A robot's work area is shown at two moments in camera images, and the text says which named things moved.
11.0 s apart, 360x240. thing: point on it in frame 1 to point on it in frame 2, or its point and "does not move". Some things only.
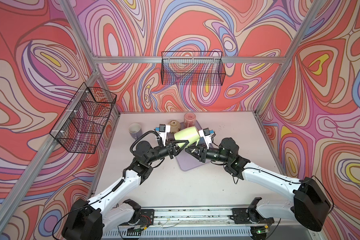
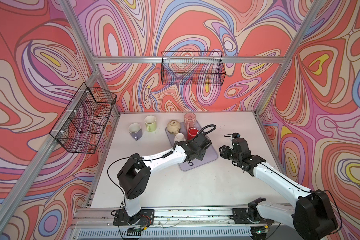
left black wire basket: x=79 y=129 does not move
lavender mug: x=135 y=130 does not move
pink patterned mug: x=189 y=119 does not move
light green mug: x=191 y=134 to x=150 y=121
